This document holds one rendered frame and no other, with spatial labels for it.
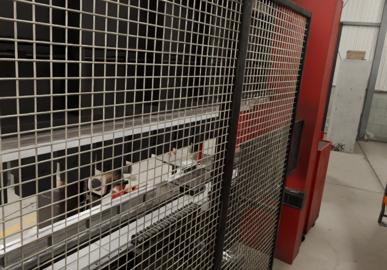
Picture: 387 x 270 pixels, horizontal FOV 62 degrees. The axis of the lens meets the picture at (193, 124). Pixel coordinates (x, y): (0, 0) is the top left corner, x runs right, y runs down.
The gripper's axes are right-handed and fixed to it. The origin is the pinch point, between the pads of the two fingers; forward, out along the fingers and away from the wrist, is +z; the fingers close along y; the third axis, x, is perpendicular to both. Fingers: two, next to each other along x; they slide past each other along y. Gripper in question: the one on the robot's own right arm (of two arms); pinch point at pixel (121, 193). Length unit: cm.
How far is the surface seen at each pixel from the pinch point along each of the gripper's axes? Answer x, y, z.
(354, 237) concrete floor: 211, 117, 111
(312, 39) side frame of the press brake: 117, 114, -94
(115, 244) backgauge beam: -69, 66, -4
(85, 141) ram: -62, 49, -47
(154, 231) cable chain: -57, 76, -5
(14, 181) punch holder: -91, 39, -36
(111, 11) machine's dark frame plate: -55, 69, -100
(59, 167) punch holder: -71, 39, -37
